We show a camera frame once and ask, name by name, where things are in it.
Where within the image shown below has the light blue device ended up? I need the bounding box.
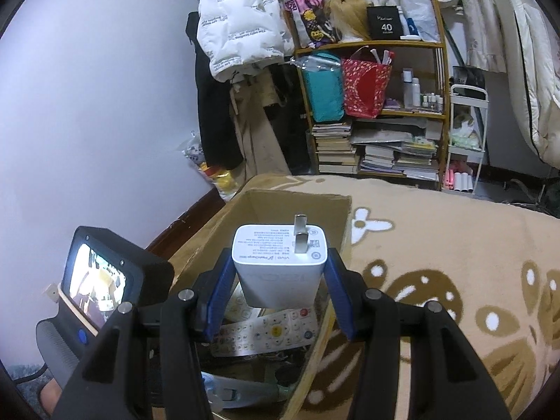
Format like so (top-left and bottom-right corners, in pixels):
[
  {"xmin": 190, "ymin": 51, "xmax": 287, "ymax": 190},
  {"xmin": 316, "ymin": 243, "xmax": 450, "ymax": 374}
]
[{"xmin": 201, "ymin": 372, "xmax": 293, "ymax": 412}]

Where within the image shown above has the cardboard box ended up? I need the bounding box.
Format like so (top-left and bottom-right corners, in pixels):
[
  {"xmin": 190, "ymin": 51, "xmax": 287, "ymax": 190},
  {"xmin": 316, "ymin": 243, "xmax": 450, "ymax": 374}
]
[{"xmin": 170, "ymin": 189, "xmax": 352, "ymax": 419}]

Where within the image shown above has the white TV remote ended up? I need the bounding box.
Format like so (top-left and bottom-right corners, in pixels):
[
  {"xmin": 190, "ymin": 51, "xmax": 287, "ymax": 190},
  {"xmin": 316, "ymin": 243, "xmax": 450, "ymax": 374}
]
[{"xmin": 210, "ymin": 307, "xmax": 319, "ymax": 357}]

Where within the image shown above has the white plug charger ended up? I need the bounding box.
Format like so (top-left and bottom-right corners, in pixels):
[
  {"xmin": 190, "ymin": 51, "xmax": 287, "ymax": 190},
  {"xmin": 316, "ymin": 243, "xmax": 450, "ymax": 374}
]
[{"xmin": 232, "ymin": 213, "xmax": 328, "ymax": 310}]

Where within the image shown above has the white Midea remote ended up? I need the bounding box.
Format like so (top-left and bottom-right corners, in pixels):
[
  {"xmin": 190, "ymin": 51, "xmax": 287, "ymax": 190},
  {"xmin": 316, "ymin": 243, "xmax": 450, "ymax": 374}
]
[{"xmin": 223, "ymin": 282, "xmax": 263, "ymax": 324}]

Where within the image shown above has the beige patterned blanket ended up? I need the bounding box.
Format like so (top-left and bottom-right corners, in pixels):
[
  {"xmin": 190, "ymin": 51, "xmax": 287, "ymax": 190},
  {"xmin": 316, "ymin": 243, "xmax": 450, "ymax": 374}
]
[{"xmin": 248, "ymin": 175, "xmax": 559, "ymax": 419}]

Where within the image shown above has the plastic snack bag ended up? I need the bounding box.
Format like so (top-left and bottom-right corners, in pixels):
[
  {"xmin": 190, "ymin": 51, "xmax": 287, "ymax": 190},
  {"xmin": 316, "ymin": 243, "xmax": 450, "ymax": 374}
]
[{"xmin": 179, "ymin": 131, "xmax": 239, "ymax": 202}]

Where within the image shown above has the black hanging coat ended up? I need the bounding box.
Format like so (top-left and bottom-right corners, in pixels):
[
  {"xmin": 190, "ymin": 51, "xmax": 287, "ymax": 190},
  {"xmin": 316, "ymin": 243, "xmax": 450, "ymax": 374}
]
[{"xmin": 185, "ymin": 12, "xmax": 242, "ymax": 171}]

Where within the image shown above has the beige trench coat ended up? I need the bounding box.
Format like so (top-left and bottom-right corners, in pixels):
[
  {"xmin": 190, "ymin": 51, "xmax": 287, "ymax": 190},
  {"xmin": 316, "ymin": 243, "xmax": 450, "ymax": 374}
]
[{"xmin": 230, "ymin": 79, "xmax": 291, "ymax": 185}]

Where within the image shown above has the white trolley cart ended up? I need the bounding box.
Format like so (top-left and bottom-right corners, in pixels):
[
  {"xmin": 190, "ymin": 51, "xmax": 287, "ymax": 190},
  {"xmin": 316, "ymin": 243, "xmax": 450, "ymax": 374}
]
[{"xmin": 443, "ymin": 84, "xmax": 489, "ymax": 194}]

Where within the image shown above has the stack of books right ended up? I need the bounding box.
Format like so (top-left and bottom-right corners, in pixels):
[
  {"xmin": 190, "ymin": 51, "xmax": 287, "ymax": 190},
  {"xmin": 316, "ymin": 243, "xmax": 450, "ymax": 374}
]
[{"xmin": 350, "ymin": 117, "xmax": 443, "ymax": 183}]

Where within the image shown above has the stack of books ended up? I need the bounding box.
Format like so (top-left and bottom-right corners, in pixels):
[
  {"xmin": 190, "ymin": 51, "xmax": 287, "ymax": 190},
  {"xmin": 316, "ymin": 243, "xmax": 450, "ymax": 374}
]
[
  {"xmin": 350, "ymin": 117, "xmax": 443, "ymax": 183},
  {"xmin": 311, "ymin": 119, "xmax": 360, "ymax": 175}
]

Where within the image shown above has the stack of books left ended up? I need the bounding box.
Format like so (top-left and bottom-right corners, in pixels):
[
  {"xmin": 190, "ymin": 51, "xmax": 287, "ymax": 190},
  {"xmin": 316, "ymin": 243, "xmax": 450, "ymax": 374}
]
[{"xmin": 311, "ymin": 119, "xmax": 360, "ymax": 175}]

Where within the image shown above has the wooden bookshelf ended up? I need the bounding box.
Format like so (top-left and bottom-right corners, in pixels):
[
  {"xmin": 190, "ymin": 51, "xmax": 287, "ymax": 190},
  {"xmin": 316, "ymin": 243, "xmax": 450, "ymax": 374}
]
[{"xmin": 292, "ymin": 0, "xmax": 450, "ymax": 190}]

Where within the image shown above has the white puffer jacket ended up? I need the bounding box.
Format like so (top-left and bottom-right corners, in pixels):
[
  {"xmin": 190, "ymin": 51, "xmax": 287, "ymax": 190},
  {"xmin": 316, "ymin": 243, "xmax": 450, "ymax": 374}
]
[{"xmin": 196, "ymin": 0, "xmax": 294, "ymax": 83}]

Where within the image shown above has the teal gift bag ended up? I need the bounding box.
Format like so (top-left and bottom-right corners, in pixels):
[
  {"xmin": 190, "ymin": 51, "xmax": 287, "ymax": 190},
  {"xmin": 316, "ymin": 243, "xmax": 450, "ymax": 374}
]
[{"xmin": 303, "ymin": 51, "xmax": 344, "ymax": 123}]

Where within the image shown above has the red gift bag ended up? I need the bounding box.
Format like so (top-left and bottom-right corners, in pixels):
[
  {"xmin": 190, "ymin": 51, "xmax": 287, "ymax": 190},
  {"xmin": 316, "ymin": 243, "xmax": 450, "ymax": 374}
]
[{"xmin": 342, "ymin": 45, "xmax": 392, "ymax": 119}]

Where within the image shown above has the purple patterned bag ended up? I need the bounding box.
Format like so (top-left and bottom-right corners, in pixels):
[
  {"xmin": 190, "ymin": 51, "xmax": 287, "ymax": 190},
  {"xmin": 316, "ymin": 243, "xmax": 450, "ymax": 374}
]
[{"xmin": 284, "ymin": 0, "xmax": 338, "ymax": 48}]

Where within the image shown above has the blonde wig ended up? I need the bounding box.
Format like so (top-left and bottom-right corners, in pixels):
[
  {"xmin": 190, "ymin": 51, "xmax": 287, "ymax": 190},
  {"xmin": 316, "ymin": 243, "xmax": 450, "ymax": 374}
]
[{"xmin": 325, "ymin": 0, "xmax": 370, "ymax": 43}]

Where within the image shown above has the black box with 40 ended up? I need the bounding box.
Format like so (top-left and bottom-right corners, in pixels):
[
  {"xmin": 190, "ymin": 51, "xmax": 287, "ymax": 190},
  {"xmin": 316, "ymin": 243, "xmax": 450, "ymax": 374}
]
[{"xmin": 366, "ymin": 6, "xmax": 404, "ymax": 40}]

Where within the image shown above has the upper wall socket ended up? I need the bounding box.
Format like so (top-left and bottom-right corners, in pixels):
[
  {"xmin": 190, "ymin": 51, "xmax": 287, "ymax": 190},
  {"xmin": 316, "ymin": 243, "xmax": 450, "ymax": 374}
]
[{"xmin": 44, "ymin": 283, "xmax": 61, "ymax": 303}]

